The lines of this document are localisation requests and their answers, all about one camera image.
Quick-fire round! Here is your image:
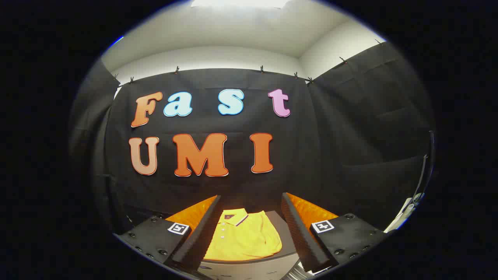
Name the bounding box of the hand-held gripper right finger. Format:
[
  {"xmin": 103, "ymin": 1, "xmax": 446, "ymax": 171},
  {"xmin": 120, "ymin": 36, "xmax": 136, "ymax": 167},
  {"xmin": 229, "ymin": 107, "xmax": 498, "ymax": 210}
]
[{"xmin": 281, "ymin": 192, "xmax": 391, "ymax": 273}]

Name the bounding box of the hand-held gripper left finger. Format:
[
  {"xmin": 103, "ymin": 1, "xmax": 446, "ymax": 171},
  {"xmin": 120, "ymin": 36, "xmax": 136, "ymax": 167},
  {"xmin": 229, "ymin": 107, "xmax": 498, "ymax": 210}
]
[{"xmin": 114, "ymin": 195, "xmax": 222, "ymax": 273}]

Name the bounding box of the yellow polo shirt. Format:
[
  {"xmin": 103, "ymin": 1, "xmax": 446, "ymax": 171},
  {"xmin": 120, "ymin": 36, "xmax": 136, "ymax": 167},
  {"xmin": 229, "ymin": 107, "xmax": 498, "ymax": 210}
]
[{"xmin": 203, "ymin": 208, "xmax": 283, "ymax": 262}]

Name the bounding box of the white object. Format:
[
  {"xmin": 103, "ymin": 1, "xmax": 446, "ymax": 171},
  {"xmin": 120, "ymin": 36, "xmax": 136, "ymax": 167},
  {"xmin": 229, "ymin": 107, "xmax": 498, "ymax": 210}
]
[{"xmin": 384, "ymin": 197, "xmax": 416, "ymax": 233}]

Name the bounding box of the ceiling light panel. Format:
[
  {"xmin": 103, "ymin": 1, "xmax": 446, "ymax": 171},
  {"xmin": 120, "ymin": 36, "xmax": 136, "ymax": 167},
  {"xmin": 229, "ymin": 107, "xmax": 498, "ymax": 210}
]
[{"xmin": 190, "ymin": 0, "xmax": 289, "ymax": 9}]

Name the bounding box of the black cable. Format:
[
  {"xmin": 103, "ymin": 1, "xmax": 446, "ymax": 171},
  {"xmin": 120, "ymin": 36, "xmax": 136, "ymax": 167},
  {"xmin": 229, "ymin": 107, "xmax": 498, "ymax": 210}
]
[{"xmin": 410, "ymin": 130, "xmax": 435, "ymax": 207}]

